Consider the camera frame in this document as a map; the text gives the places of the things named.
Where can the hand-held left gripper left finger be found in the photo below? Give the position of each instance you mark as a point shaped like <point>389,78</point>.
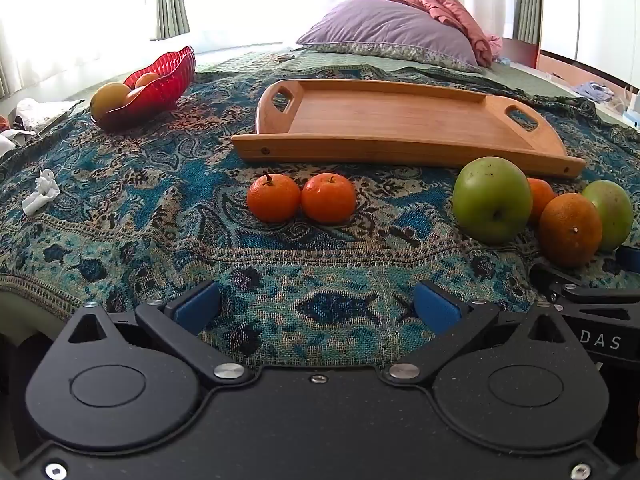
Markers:
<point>197,306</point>

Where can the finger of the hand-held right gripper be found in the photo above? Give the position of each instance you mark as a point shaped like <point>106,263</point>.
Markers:
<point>590,287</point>

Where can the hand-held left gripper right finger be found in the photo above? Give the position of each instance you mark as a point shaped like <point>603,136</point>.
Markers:
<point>436,306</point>

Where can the large dull orange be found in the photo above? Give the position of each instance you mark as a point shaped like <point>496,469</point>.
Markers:
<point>570,230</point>

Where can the green apple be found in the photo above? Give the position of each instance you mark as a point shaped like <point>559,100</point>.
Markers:
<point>612,210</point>
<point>492,200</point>

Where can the small tangerine with stem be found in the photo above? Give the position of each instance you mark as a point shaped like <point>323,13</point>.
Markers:
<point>274,199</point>

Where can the wooden serving tray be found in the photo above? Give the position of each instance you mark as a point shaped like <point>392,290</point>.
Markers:
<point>400,115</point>

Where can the blue paisley blanket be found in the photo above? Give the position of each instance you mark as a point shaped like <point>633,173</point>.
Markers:
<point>150,210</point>

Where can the crumpled white tissue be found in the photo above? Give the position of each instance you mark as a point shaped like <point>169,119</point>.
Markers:
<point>42,192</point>

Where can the light blue cloth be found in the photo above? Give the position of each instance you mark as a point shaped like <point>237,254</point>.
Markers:
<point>595,91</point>

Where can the green quilted bedspread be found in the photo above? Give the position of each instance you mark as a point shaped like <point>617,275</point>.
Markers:
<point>525,85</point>

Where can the yellow lemon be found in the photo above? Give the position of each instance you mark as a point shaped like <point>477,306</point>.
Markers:
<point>110,100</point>

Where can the red ribbed glass bowl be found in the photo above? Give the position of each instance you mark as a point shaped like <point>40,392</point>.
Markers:
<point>165,80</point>

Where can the printed paper sheets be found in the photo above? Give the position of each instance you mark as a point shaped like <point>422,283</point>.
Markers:
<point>45,112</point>

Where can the white wardrobe door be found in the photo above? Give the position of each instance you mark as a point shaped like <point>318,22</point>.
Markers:
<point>600,10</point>

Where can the purple pillow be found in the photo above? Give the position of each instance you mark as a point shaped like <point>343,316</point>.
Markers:
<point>390,27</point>

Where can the green curtain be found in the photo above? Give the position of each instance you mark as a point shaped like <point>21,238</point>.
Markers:
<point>527,0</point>
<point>170,0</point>

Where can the pink comforter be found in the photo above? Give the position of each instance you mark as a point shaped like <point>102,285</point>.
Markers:
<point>450,0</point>

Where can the white sheer curtain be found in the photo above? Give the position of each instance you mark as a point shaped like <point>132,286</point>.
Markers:
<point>75,10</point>

